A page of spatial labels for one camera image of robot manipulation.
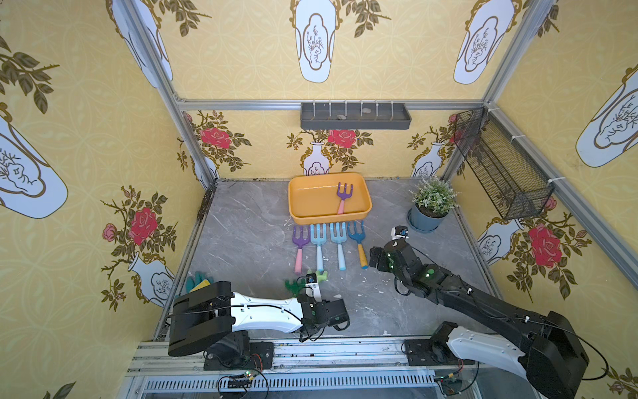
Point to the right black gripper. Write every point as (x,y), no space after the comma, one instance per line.
(381,257)

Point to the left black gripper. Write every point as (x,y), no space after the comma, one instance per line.
(306,299)

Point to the dark green rake wooden handle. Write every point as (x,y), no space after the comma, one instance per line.
(295,287)

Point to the dark blue rake yellow handle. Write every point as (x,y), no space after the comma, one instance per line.
(356,231)

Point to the light blue rake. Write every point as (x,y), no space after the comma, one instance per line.
(319,239)
(339,237)

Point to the purple rake pink handle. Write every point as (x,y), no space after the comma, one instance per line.
(344,192)
(300,237)

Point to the orange plastic storage tray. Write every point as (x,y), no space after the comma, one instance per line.
(314,200)

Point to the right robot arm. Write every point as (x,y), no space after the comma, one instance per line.
(543,349)

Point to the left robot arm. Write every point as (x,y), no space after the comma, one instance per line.
(206,316)

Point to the blue-grey plastic flower pot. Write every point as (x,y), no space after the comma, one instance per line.
(423,219)

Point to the green artificial plant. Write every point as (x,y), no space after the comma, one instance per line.
(434,197)

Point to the teal and yellow dustpan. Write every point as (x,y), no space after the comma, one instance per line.
(197,281)

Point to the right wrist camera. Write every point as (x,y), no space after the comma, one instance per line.
(399,232)

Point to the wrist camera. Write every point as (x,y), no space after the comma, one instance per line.
(399,232)
(313,291)

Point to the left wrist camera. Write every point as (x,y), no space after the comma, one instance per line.
(313,291)

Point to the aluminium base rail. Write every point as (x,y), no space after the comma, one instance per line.
(328,364)

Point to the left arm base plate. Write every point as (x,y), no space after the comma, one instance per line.
(239,355)

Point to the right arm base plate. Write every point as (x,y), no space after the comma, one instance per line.
(428,352)

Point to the black wire mesh basket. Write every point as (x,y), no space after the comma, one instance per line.
(511,178)

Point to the grey wall shelf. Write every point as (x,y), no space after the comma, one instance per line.
(352,115)

